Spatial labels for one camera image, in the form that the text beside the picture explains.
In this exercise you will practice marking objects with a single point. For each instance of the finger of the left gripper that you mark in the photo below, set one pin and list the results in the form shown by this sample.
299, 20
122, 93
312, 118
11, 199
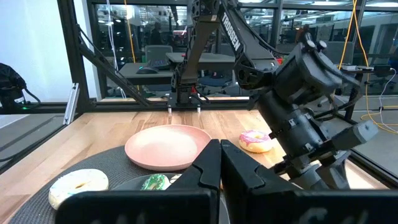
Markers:
300, 179
334, 174

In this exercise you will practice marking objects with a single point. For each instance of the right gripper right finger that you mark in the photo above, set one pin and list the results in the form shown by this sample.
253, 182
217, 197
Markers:
245, 180

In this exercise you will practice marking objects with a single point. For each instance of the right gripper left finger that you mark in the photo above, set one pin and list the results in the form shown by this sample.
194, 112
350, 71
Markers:
199, 183

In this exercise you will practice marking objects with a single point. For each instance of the large pink frosted donut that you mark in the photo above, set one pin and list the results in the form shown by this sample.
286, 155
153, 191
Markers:
255, 144

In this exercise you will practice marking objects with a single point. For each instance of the small green frosted donut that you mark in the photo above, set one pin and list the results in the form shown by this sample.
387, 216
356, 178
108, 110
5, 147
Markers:
154, 183

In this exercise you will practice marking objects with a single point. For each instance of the pink plate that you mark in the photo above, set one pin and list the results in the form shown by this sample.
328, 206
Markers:
164, 146

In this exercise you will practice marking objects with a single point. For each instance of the dark grey plate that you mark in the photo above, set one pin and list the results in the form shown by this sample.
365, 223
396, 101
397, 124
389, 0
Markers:
130, 186

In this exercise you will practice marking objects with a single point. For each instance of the large white frosted donut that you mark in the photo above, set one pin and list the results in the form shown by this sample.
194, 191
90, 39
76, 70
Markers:
68, 186

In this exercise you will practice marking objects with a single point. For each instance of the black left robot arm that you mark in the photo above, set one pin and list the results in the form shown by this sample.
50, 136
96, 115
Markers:
233, 34

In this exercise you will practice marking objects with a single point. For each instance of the round grey woven placemat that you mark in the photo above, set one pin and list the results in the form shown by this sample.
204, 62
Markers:
109, 161

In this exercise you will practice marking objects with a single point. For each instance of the grey office desk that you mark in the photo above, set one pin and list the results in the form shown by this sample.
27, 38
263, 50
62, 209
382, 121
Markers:
140, 78
224, 60

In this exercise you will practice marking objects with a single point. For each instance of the black side table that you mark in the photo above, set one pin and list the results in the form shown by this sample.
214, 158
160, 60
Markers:
373, 69

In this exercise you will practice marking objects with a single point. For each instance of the black computer mouse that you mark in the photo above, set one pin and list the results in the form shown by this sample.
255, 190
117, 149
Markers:
146, 70

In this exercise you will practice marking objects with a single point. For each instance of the black keyboard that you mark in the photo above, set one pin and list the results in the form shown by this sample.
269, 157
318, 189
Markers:
160, 64

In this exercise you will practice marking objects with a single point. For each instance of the grey office chair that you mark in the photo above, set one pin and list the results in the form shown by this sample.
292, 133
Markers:
158, 53

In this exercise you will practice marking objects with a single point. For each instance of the person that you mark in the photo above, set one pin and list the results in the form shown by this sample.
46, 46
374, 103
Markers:
156, 34

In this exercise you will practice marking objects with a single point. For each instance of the silver metal bracket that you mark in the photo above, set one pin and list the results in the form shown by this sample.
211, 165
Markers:
71, 102

